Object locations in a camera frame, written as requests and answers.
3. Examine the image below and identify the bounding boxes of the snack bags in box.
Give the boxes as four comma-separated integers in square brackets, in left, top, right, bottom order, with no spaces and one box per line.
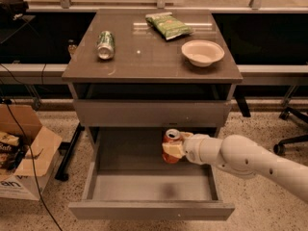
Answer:
[0,131,21,175]

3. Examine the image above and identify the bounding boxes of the black office chair base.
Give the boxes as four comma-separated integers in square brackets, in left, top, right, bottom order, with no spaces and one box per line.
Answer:
[272,106,308,157]

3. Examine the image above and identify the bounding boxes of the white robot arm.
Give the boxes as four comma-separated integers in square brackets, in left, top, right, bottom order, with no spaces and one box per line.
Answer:
[162,129,308,202]

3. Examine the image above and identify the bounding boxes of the white bowl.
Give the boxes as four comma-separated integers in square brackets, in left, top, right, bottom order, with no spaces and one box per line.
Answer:
[181,40,224,67]

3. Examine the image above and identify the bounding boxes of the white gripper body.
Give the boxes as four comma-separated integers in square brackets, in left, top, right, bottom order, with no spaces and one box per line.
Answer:
[183,134,210,165]

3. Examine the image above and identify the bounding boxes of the closed grey top drawer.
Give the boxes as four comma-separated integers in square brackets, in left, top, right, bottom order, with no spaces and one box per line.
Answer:
[73,99,231,128]

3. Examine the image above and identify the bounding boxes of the cardboard box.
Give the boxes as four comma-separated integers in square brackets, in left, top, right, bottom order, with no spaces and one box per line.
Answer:
[0,104,63,200]

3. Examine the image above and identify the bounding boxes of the black bag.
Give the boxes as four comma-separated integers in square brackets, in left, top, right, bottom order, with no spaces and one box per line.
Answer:
[0,0,29,20]

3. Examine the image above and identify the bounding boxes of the green chip bag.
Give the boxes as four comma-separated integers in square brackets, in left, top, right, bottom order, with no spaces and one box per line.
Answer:
[145,12,193,40]

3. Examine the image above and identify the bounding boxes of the black table leg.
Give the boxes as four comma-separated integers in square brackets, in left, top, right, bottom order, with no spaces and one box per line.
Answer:
[55,124,84,182]

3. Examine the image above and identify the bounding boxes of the red coke can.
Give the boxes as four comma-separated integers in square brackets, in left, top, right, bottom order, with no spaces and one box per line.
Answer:
[162,129,183,164]

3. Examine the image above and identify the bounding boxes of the open grey middle drawer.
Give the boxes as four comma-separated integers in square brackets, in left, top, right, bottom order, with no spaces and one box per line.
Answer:
[69,128,235,220]

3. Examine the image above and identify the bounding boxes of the green soda can lying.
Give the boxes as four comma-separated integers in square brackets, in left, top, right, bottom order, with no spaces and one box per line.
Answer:
[96,31,116,60]

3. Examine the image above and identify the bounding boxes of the black cable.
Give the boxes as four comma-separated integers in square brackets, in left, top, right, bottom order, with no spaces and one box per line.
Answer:
[0,63,64,231]

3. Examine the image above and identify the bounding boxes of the grey drawer cabinet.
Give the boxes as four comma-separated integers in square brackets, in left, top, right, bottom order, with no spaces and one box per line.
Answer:
[62,9,244,222]

